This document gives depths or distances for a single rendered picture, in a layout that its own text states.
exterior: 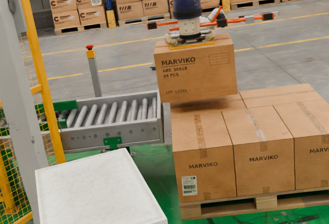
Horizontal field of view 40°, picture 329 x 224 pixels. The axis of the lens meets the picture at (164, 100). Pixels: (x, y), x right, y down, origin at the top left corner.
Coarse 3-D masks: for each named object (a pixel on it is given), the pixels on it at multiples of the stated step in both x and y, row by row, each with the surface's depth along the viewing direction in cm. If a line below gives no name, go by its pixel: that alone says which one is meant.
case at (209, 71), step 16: (160, 48) 351; (192, 48) 337; (208, 48) 336; (224, 48) 336; (160, 64) 342; (176, 64) 341; (192, 64) 341; (208, 64) 340; (224, 64) 340; (160, 80) 346; (176, 80) 346; (192, 80) 345; (208, 80) 345; (224, 80) 344; (160, 96) 351; (176, 96) 350; (192, 96) 350; (208, 96) 349
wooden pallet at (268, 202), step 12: (276, 192) 310; (288, 192) 310; (300, 192) 310; (180, 204) 312; (192, 204) 312; (240, 204) 323; (252, 204) 321; (264, 204) 313; (276, 204) 313; (288, 204) 316; (300, 204) 314; (312, 204) 313; (324, 204) 313; (192, 216) 316; (204, 216) 316; (216, 216) 316
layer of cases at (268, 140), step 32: (224, 96) 382; (256, 96) 373; (288, 96) 364; (320, 96) 356; (192, 128) 329; (224, 128) 323; (256, 128) 316; (288, 128) 310; (320, 128) 304; (192, 160) 301; (224, 160) 301; (256, 160) 301; (288, 160) 302; (320, 160) 302; (192, 192) 309; (224, 192) 310; (256, 192) 310
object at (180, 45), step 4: (200, 40) 343; (204, 40) 346; (212, 40) 345; (180, 44) 345; (184, 44) 344; (188, 44) 342; (192, 44) 342; (196, 44) 341; (200, 44) 341; (204, 44) 341; (208, 44) 340; (212, 44) 341; (172, 48) 342; (176, 48) 342; (180, 48) 342
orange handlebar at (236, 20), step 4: (256, 16) 348; (260, 16) 345; (228, 20) 350; (232, 20) 346; (236, 20) 346; (240, 20) 345; (244, 20) 345; (160, 24) 375; (164, 24) 375; (200, 24) 347; (204, 24) 347; (208, 24) 347; (212, 24) 347; (172, 28) 349; (176, 28) 348
